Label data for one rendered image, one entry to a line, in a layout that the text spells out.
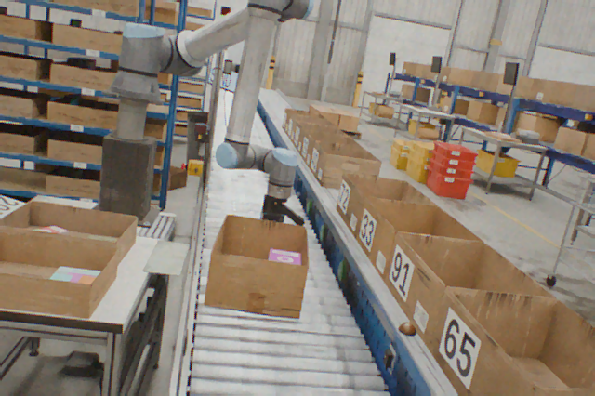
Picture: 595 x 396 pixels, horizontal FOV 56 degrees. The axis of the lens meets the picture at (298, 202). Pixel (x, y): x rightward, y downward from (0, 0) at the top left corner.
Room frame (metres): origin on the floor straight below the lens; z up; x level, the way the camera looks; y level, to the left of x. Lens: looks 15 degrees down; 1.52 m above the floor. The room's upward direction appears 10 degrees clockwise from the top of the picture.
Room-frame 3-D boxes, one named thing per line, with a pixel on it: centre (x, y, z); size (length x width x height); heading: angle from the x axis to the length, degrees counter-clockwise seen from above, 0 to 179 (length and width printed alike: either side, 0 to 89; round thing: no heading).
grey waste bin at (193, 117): (6.47, 1.18, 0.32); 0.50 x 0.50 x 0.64
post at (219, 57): (2.88, 0.52, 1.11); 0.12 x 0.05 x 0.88; 10
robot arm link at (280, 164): (1.97, 0.08, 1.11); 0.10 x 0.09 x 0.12; 55
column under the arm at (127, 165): (2.20, 0.70, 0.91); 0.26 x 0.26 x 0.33; 7
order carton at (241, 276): (1.72, 0.09, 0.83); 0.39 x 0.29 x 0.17; 3
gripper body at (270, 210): (1.96, 0.08, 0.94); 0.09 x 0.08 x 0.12; 100
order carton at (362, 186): (2.21, -0.34, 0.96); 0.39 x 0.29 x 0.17; 10
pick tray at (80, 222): (1.77, 0.74, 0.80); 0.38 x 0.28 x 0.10; 94
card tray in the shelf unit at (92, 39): (3.13, 1.21, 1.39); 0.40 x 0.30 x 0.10; 99
